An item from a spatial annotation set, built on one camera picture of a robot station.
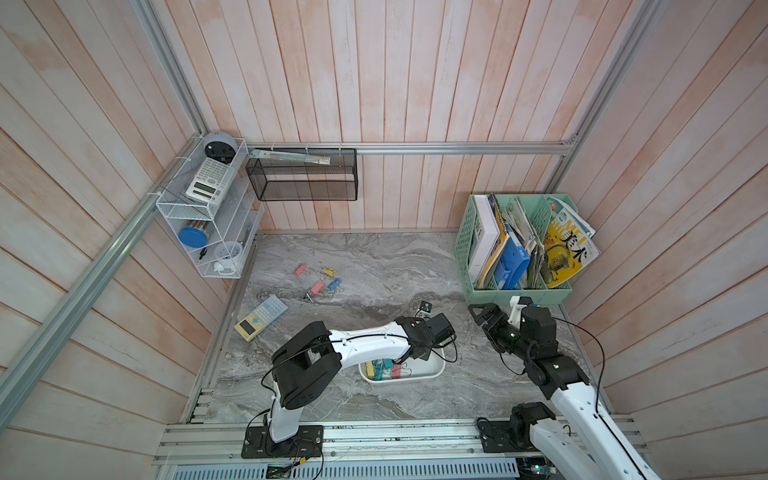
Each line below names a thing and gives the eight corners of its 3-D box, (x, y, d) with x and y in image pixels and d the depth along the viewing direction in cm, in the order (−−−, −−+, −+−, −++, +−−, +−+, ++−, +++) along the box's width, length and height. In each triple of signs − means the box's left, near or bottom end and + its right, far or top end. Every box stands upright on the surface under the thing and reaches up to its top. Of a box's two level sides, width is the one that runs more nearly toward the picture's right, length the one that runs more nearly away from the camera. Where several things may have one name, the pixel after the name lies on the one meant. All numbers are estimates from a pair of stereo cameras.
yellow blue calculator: (235, 329, 95) (233, 326, 94) (275, 296, 103) (273, 293, 102) (248, 342, 93) (246, 340, 91) (288, 308, 101) (287, 304, 99)
